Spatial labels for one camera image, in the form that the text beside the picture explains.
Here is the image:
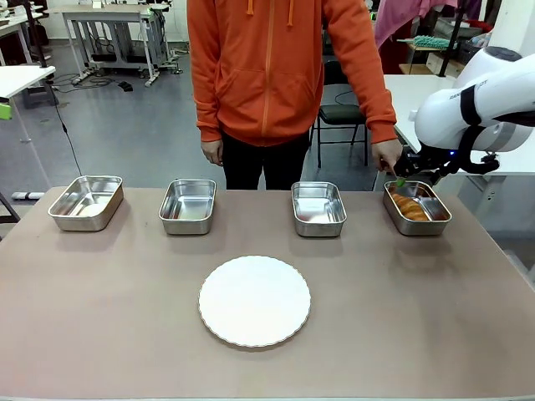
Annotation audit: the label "person's right forearm orange sleeve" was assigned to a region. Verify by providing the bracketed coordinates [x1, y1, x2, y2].
[194, 79, 223, 144]

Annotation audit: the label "golden brown croissant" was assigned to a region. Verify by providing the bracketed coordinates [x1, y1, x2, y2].
[390, 192, 431, 222]

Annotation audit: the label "small white side table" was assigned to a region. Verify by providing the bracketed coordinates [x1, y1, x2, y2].
[0, 65, 57, 189]

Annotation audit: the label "black floor cable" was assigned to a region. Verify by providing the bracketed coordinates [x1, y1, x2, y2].
[49, 81, 84, 177]

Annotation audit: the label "person's right hand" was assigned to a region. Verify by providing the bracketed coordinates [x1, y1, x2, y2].
[201, 140, 225, 166]

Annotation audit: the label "orange zip hoodie torso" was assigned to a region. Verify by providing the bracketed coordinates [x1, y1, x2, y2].
[186, 0, 399, 148]

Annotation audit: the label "black camera pole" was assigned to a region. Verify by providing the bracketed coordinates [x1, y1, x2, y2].
[23, 0, 48, 70]
[436, 0, 467, 79]

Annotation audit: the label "stainless steel rectangular container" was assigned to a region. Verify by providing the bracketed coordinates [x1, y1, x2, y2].
[158, 179, 217, 236]
[47, 175, 125, 233]
[291, 180, 348, 239]
[382, 180, 453, 237]

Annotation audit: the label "red hanging garment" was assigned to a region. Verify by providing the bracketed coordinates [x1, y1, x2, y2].
[378, 23, 415, 75]

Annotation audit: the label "pink hanging cloth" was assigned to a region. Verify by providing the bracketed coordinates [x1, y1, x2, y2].
[374, 0, 459, 50]

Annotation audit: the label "person's left hand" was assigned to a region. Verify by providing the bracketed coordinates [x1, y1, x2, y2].
[370, 140, 405, 179]

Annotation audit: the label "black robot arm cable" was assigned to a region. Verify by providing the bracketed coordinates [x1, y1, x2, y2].
[434, 85, 501, 185]

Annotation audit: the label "black trousers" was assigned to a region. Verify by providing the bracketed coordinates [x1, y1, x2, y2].
[220, 129, 313, 191]

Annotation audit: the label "person's left forearm orange sleeve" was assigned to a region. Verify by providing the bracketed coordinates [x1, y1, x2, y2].
[358, 70, 399, 146]

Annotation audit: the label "teal fluffy duster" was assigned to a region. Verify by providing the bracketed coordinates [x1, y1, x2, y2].
[396, 35, 459, 52]

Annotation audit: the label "grey storage basket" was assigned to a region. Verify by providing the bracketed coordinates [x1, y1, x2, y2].
[458, 38, 486, 69]

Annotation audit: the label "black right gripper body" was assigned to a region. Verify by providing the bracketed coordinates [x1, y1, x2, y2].
[395, 151, 441, 180]

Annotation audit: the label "grey metal workbench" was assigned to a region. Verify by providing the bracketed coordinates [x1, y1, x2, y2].
[61, 3, 162, 88]

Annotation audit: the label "black folding chair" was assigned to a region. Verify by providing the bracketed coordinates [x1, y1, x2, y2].
[311, 60, 371, 168]

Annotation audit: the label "large white side table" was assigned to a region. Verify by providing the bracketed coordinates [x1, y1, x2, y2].
[382, 74, 535, 176]

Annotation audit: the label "white scalloped plate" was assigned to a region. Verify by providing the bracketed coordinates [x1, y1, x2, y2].
[198, 255, 312, 348]

